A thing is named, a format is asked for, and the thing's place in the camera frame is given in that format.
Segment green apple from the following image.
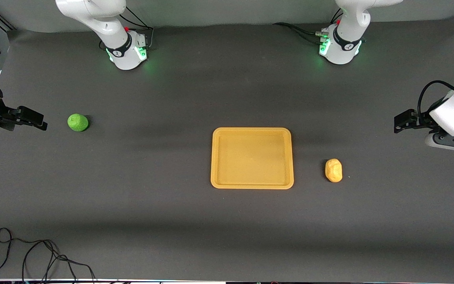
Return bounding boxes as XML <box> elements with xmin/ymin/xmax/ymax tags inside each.
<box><xmin>67</xmin><ymin>113</ymin><xmax>89</xmax><ymax>133</ymax></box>

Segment yellow potato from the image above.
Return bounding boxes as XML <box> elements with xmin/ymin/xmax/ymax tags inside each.
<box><xmin>325</xmin><ymin>158</ymin><xmax>343</xmax><ymax>183</ymax></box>

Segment yellow plastic tray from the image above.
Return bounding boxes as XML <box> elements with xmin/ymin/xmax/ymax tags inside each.
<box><xmin>210</xmin><ymin>127</ymin><xmax>294</xmax><ymax>190</ymax></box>

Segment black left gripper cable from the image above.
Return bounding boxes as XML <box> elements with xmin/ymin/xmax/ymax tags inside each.
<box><xmin>417</xmin><ymin>80</ymin><xmax>454</xmax><ymax>117</ymax></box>

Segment dark aluminium frame rail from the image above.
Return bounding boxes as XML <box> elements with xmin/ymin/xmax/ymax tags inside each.
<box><xmin>0</xmin><ymin>13</ymin><xmax>17</xmax><ymax>33</ymax></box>

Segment loose thin black cable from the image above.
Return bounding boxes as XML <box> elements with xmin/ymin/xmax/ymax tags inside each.
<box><xmin>0</xmin><ymin>228</ymin><xmax>97</xmax><ymax>284</ymax></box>

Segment black left arm base cables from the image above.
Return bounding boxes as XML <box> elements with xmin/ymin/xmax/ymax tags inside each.
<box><xmin>272</xmin><ymin>7</ymin><xmax>345</xmax><ymax>45</ymax></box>

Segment black arm base cables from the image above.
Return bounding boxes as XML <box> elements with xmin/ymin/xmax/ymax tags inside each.
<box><xmin>272</xmin><ymin>7</ymin><xmax>345</xmax><ymax>45</ymax></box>
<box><xmin>99</xmin><ymin>7</ymin><xmax>155</xmax><ymax>51</ymax></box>

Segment black right arm base cables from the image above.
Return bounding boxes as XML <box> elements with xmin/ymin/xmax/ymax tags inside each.
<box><xmin>99</xmin><ymin>7</ymin><xmax>155</xmax><ymax>51</ymax></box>

